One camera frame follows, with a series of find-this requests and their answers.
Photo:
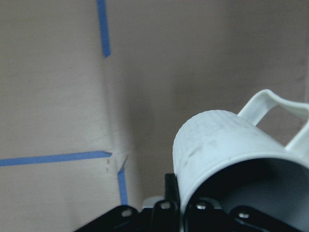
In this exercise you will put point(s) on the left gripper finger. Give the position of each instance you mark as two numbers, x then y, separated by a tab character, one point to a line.
171	189

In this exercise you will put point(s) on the white mug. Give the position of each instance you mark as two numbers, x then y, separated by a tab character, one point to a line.
227	168

